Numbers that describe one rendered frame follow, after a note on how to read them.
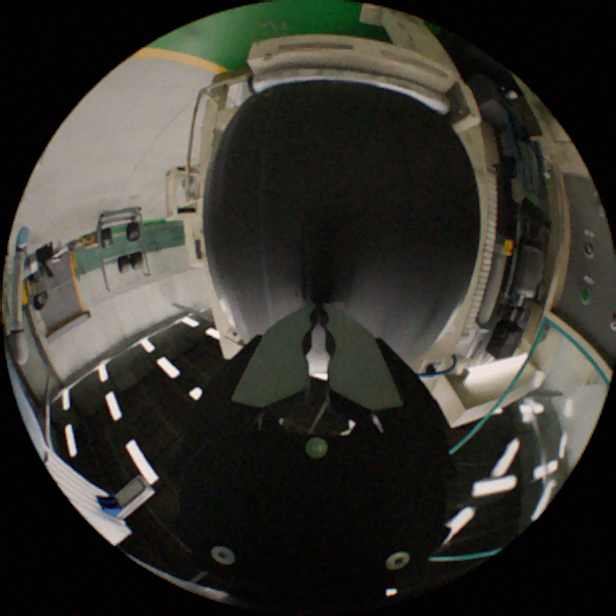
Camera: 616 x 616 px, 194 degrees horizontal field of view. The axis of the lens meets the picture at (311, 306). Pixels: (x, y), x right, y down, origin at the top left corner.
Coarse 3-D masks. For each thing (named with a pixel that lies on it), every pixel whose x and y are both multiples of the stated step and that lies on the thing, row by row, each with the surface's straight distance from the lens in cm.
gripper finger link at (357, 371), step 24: (336, 312) 11; (336, 336) 9; (360, 336) 9; (336, 360) 8; (360, 360) 8; (384, 360) 8; (336, 384) 7; (360, 384) 7; (384, 384) 7; (336, 408) 8; (360, 408) 7; (384, 408) 7
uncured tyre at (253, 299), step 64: (256, 128) 16; (320, 128) 15; (384, 128) 16; (448, 128) 23; (256, 192) 13; (320, 192) 12; (384, 192) 13; (448, 192) 16; (256, 256) 13; (320, 256) 12; (384, 256) 13; (448, 256) 16; (256, 320) 16; (384, 320) 16; (448, 320) 20
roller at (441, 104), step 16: (256, 80) 38; (272, 80) 37; (288, 80) 37; (304, 80) 37; (320, 80) 37; (336, 80) 37; (352, 80) 37; (368, 80) 37; (384, 80) 38; (400, 80) 40; (416, 96) 40; (432, 96) 41; (448, 112) 43
